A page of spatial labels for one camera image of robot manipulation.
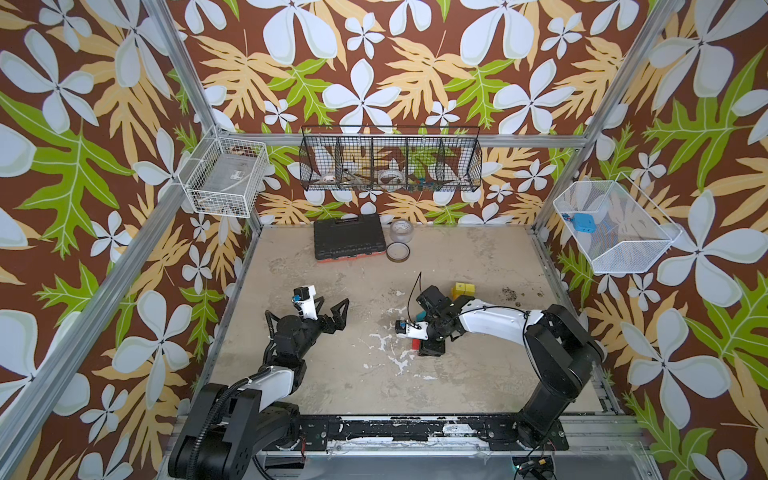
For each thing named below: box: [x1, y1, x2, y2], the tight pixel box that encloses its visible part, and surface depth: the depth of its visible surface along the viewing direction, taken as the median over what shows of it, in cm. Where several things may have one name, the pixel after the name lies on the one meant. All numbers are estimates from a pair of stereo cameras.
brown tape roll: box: [386, 241, 411, 263], surface depth 114 cm
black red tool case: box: [313, 213, 387, 263], surface depth 117 cm
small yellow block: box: [458, 283, 476, 296], surface depth 95 cm
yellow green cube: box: [452, 282, 469, 301], surface depth 97 cm
